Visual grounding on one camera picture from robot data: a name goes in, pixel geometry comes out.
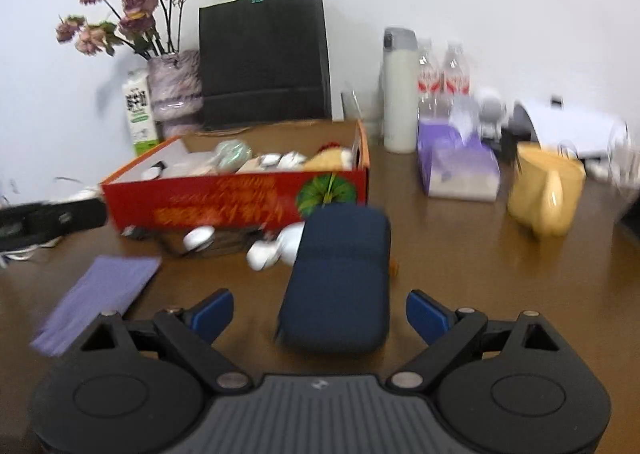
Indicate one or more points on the yellow mug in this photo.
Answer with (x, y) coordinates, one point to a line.
(545, 194)

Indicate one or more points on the translucent plastic box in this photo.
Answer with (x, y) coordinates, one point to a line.
(195, 168)

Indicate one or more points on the white desktop device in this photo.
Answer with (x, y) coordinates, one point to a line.
(570, 129)

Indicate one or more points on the white bottle cap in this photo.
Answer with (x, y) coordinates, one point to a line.
(199, 239)

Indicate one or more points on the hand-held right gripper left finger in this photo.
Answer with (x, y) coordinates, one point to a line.
(215, 315)

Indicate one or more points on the wooden desktop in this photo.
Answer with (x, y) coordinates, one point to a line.
(475, 274)

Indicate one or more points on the purple textured vase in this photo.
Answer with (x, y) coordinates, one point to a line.
(175, 84)

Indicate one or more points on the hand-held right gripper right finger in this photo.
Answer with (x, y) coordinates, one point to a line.
(425, 316)

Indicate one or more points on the purple packet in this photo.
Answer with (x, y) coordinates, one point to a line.
(100, 294)

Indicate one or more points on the red cardboard box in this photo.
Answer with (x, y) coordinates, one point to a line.
(225, 204)

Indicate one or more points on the white plastic object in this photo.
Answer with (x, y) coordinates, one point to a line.
(270, 251)

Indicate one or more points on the black power adapter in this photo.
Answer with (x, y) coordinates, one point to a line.
(509, 144)

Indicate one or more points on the clear drinking glass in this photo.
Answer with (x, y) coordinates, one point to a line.
(350, 106)

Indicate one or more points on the iridescent wrap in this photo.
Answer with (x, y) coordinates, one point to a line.
(232, 154)

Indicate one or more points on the white thermos bottle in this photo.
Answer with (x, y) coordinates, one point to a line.
(400, 99)

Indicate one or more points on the clear water bottle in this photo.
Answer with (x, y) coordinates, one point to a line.
(429, 79)
(457, 79)

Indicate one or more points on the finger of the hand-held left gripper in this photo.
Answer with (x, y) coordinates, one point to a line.
(50, 224)

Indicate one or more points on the white and green milk carton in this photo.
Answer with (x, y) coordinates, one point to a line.
(137, 114)

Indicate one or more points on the brown paper packet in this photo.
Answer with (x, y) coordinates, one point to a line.
(250, 166)

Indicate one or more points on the purple tissue pack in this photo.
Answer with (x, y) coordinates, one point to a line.
(450, 159)

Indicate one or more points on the white round device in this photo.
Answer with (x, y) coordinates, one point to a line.
(492, 109)

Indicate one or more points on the navy blue case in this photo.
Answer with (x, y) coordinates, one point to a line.
(340, 279)

